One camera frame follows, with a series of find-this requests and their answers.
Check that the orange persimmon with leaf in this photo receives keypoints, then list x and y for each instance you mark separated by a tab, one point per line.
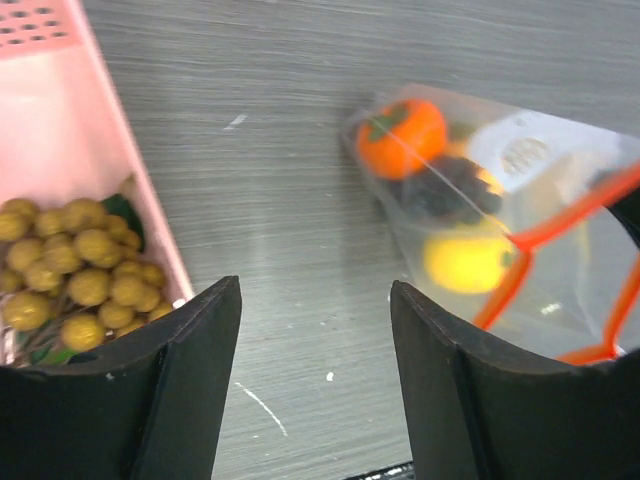
401	138

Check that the pink perforated plastic basket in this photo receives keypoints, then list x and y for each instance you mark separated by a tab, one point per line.
64	133

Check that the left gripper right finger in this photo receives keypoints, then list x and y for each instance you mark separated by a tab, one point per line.
478	407

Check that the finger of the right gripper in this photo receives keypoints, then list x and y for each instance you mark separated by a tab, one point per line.
626	210

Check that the dark purple grape bunch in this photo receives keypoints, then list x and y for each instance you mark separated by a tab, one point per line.
445	191

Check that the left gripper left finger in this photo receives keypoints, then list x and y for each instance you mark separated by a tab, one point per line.
148	405

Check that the yellow pear fruit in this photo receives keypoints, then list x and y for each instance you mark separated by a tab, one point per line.
468	259

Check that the clear zip top bag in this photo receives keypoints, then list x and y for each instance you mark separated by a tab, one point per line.
572	290

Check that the bunch of brown longans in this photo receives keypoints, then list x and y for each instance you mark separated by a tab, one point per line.
74	278

